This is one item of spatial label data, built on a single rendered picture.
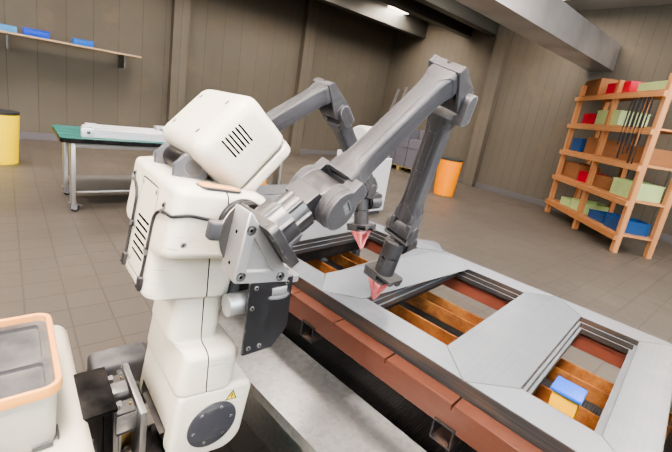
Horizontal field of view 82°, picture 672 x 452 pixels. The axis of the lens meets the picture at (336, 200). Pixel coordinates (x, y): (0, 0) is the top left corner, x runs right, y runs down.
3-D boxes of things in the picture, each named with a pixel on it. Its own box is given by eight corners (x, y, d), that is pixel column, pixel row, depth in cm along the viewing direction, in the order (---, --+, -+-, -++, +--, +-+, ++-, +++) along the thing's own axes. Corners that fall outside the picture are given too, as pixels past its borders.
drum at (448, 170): (446, 198, 750) (455, 160, 732) (426, 191, 784) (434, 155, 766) (459, 197, 781) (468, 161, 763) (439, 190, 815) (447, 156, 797)
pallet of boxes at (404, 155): (431, 175, 1027) (440, 133, 1001) (413, 175, 979) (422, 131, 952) (399, 166, 1109) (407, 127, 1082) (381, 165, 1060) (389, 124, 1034)
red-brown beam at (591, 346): (320, 219, 220) (322, 209, 219) (666, 377, 118) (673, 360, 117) (309, 221, 214) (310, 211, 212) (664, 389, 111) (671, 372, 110)
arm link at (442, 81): (439, 37, 78) (484, 53, 73) (438, 88, 90) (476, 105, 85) (281, 185, 66) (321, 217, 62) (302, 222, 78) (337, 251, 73)
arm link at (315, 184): (277, 193, 64) (299, 210, 61) (321, 158, 68) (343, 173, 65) (288, 224, 71) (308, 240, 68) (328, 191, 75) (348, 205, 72)
